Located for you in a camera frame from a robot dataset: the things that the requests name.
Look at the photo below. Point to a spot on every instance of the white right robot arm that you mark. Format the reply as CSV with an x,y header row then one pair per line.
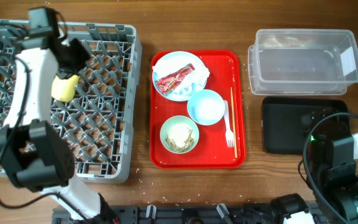
x,y
329,159

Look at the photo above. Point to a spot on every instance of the light blue bowl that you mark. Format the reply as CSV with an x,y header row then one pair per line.
x,y
206,107

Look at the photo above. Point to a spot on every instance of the red serving tray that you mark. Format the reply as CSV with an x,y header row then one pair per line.
x,y
211,151

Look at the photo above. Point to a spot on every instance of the green bowl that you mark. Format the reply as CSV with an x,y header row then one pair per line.
x,y
175,120

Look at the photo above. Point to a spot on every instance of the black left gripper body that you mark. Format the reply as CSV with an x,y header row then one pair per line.
x,y
73,55

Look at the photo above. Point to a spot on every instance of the yellow cup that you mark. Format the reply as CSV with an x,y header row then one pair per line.
x,y
64,89

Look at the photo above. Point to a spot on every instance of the grey dishwasher rack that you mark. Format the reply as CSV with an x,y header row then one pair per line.
x,y
97,123

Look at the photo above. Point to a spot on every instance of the wooden chopstick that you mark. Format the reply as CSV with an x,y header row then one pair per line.
x,y
234,124

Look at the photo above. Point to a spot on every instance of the black plastic tray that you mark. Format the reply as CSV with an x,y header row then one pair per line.
x,y
286,121

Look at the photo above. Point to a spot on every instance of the white plastic fork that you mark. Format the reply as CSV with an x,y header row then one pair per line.
x,y
229,135

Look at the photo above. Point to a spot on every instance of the rice and peanut waste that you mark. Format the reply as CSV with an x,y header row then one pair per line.
x,y
180,137

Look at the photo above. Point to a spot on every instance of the white label on bin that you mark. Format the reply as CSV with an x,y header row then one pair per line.
x,y
348,61

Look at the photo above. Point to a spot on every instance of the white crumpled tissue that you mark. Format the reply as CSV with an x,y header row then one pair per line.
x,y
194,74

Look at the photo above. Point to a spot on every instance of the clear plastic bin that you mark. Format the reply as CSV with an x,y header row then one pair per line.
x,y
300,62

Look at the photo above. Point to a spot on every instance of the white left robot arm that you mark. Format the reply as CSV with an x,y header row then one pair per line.
x,y
31,152

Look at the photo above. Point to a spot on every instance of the red snack wrapper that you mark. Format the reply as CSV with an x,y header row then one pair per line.
x,y
170,82

